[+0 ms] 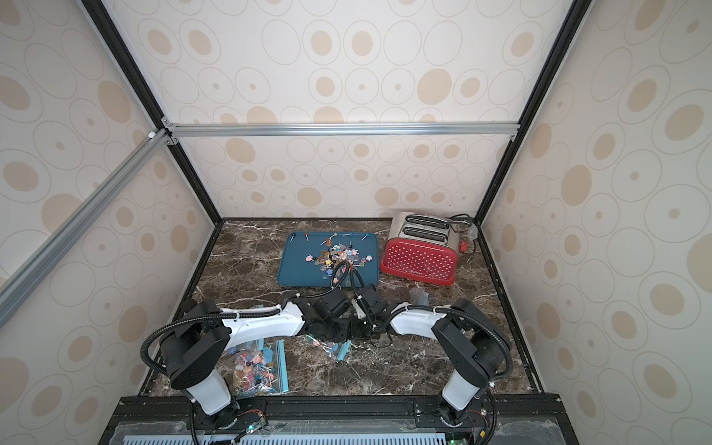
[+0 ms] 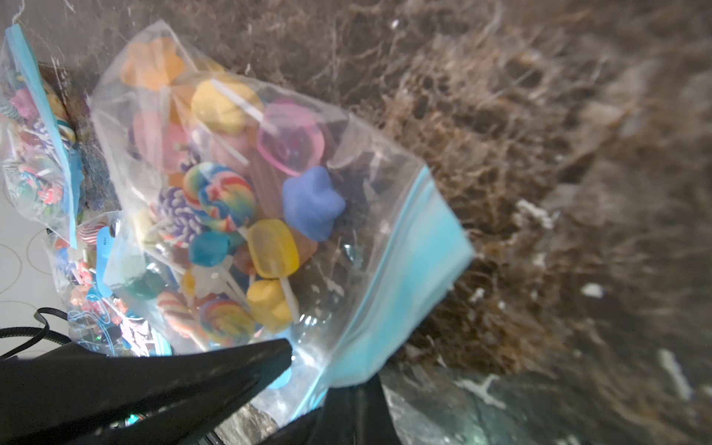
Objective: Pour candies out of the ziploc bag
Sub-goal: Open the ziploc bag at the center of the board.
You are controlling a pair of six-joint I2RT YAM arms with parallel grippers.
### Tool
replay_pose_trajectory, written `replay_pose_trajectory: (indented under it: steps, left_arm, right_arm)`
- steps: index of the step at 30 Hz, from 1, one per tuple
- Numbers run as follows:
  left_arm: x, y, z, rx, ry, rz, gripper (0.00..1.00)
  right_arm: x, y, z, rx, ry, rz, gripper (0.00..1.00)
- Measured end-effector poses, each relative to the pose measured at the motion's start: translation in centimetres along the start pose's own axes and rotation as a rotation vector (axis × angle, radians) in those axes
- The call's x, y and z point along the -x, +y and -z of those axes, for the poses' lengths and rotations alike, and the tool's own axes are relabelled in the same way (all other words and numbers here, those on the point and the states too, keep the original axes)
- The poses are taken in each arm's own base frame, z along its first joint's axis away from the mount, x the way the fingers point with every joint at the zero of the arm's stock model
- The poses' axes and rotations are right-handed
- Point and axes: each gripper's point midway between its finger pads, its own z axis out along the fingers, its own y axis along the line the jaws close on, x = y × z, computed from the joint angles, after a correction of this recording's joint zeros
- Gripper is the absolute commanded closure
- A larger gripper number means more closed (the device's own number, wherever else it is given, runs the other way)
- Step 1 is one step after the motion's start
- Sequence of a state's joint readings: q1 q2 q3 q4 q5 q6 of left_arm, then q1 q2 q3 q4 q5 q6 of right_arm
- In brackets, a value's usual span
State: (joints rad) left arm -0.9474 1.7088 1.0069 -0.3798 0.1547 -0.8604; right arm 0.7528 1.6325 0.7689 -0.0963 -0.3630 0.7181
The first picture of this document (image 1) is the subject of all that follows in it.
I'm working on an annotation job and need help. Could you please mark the horizontal aluminium frame bar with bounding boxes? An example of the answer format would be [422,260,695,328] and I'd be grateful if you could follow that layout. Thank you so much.
[168,122,519,137]

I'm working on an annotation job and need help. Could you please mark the red silver toaster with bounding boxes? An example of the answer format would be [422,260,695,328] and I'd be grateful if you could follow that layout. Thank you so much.
[380,212,460,286]

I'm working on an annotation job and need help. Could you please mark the candy ziploc bag front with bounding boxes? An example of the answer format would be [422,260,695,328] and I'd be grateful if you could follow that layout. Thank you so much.
[234,339,289,399]

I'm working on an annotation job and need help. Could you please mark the left slanted aluminium frame bar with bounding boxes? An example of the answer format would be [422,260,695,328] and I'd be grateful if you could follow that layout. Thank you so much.
[1,129,169,324]

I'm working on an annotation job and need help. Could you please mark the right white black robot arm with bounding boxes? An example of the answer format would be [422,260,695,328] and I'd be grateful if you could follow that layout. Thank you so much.
[355,286,514,418]

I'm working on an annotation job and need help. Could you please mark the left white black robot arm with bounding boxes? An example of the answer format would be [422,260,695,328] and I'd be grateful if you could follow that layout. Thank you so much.
[140,289,350,415]

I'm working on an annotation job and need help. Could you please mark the teal plastic tray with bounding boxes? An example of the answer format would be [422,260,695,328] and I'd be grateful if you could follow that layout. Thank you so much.
[277,231,379,287]

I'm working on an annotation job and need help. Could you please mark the poured candy pile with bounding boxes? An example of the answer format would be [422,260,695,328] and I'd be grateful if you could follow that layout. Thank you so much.
[282,232,378,273]

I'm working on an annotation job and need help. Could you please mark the toaster black power cable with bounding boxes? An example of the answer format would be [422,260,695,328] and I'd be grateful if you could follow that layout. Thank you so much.
[448,213,480,258]

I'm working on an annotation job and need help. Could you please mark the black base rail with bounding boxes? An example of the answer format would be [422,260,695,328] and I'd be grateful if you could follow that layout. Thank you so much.
[100,394,578,444]

